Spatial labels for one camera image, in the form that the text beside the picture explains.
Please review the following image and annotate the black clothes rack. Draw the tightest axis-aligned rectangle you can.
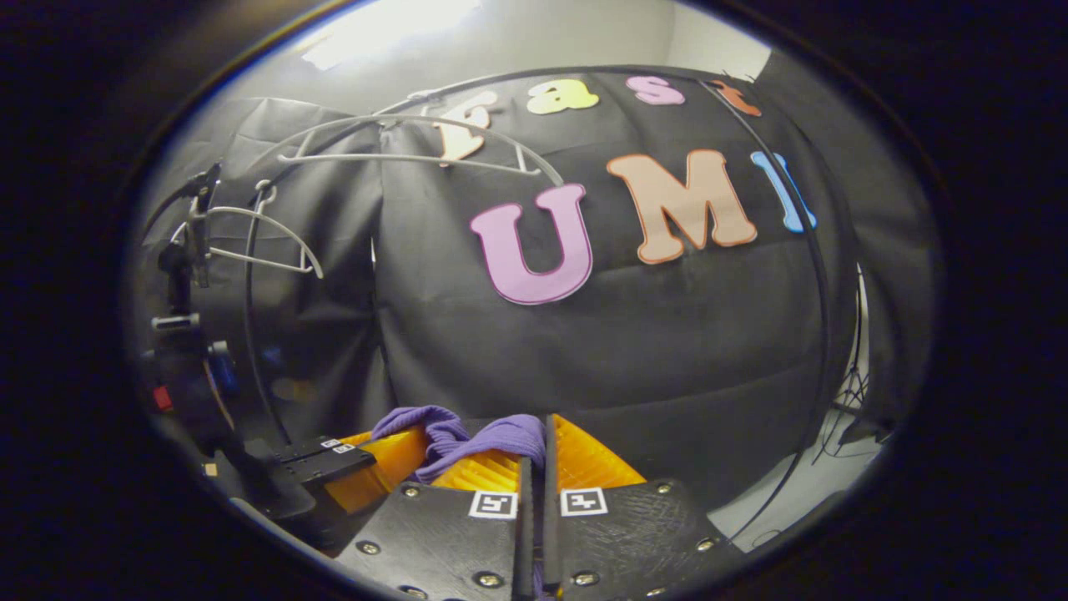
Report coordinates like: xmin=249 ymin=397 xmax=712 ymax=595
xmin=242 ymin=65 xmax=839 ymax=543

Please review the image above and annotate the white plastic hanger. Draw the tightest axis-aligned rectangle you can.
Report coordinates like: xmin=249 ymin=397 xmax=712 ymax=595
xmin=171 ymin=179 xmax=325 ymax=280
xmin=250 ymin=113 xmax=567 ymax=189

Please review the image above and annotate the purple knit cardigan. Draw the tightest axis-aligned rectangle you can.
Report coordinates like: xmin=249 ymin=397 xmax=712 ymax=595
xmin=370 ymin=406 xmax=547 ymax=485

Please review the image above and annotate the black tripod stand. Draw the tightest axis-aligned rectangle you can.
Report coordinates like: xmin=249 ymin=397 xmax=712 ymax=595
xmin=814 ymin=367 xmax=877 ymax=464

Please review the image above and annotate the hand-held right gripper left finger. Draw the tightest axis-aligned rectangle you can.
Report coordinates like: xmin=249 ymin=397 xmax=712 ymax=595
xmin=334 ymin=449 xmax=535 ymax=601

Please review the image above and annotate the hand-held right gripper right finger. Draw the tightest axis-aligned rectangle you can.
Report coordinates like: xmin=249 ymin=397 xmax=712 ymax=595
xmin=542 ymin=413 xmax=748 ymax=601

